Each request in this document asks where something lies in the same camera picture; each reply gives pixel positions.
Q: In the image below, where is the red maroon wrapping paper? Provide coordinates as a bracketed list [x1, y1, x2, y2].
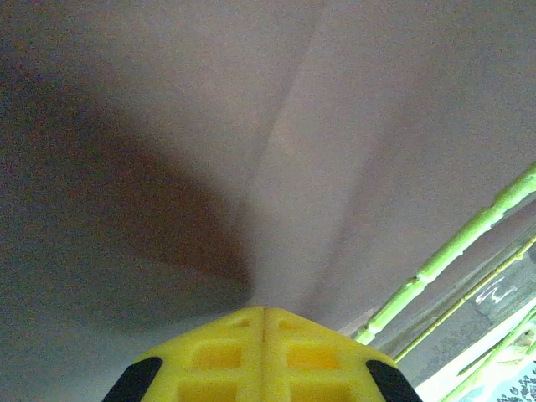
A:
[0, 0, 536, 402]

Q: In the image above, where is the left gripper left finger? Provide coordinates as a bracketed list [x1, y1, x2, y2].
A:
[102, 307, 265, 402]

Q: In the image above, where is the hot pink fake rose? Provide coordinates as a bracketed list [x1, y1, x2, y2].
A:
[354, 161, 536, 347]

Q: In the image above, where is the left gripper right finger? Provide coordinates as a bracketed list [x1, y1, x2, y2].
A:
[263, 307, 424, 402]

